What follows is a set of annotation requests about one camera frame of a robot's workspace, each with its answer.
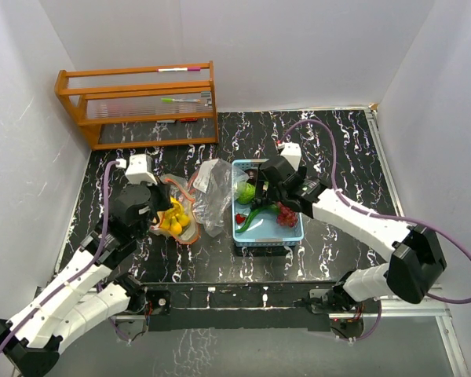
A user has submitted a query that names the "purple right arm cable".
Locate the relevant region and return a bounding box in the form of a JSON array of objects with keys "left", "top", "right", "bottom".
[{"left": 276, "top": 119, "right": 471, "bottom": 306}]

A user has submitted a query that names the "clear zip top bag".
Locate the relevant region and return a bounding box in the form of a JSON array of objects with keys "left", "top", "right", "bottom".
[{"left": 149, "top": 159, "right": 248, "bottom": 245}]

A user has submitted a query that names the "dark green round vegetable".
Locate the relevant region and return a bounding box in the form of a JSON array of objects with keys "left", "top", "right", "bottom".
[{"left": 235, "top": 181, "right": 256, "bottom": 205}]

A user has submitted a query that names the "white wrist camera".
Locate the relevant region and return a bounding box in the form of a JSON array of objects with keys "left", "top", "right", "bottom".
[
  {"left": 116, "top": 154, "right": 158, "bottom": 186},
  {"left": 277, "top": 141, "right": 301, "bottom": 170}
]

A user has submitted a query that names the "red strawberry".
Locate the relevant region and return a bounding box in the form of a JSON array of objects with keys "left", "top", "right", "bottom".
[{"left": 235, "top": 214, "right": 247, "bottom": 225}]

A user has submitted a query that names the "yellow banana bunch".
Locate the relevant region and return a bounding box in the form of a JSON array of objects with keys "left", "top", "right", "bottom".
[{"left": 159, "top": 196, "right": 191, "bottom": 236}]

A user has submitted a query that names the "green white marker pen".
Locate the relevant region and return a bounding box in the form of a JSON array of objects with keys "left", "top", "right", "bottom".
[{"left": 161, "top": 97, "right": 202, "bottom": 104}]

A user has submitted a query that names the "orange wooden shelf rack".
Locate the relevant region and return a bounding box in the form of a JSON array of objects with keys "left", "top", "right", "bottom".
[{"left": 54, "top": 61, "right": 219, "bottom": 151}]

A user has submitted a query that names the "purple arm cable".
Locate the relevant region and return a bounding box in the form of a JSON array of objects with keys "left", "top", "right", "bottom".
[
  {"left": 0, "top": 159, "right": 121, "bottom": 376},
  {"left": 276, "top": 119, "right": 471, "bottom": 306}
]

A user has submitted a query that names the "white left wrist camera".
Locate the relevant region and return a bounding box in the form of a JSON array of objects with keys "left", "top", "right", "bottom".
[{"left": 116, "top": 154, "right": 158, "bottom": 186}]

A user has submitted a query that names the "small grey clip box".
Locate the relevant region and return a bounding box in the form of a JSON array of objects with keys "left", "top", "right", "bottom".
[{"left": 200, "top": 91, "right": 212, "bottom": 107}]

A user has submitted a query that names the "pink white marker pen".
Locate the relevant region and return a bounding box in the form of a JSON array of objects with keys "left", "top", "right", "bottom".
[{"left": 157, "top": 67, "right": 202, "bottom": 73}]

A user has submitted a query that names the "light blue plastic basket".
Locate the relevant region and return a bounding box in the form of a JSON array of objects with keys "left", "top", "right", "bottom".
[{"left": 231, "top": 159, "right": 305, "bottom": 248}]

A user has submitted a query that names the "dark purple round fruit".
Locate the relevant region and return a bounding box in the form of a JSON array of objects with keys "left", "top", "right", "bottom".
[{"left": 245, "top": 169, "right": 258, "bottom": 185}]

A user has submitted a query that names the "black grape bunch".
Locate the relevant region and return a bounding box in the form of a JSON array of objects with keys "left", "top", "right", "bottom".
[{"left": 250, "top": 197, "right": 279, "bottom": 210}]

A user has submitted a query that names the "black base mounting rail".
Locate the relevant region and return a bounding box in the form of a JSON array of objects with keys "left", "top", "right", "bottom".
[{"left": 101, "top": 280, "right": 382, "bottom": 333}]

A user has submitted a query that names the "red black small item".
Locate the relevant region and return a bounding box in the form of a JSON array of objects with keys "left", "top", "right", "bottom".
[{"left": 180, "top": 118, "right": 198, "bottom": 123}]

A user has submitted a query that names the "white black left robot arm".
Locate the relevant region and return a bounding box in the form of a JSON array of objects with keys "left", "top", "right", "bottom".
[{"left": 0, "top": 183, "right": 172, "bottom": 376}]

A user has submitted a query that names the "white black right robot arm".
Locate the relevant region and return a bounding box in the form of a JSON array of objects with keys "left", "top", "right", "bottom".
[{"left": 257, "top": 156, "right": 447, "bottom": 312}]

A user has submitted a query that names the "green chili pepper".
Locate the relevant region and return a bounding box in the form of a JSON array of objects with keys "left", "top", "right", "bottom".
[{"left": 235, "top": 204, "right": 279, "bottom": 233}]

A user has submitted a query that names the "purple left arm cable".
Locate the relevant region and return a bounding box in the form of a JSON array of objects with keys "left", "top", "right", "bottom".
[{"left": 0, "top": 159, "right": 121, "bottom": 376}]

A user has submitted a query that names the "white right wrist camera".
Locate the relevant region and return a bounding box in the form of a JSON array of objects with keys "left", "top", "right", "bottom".
[{"left": 277, "top": 141, "right": 301, "bottom": 170}]

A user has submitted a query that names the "red grape bunch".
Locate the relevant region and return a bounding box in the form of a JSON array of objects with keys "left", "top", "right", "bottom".
[{"left": 276, "top": 206, "right": 298, "bottom": 228}]

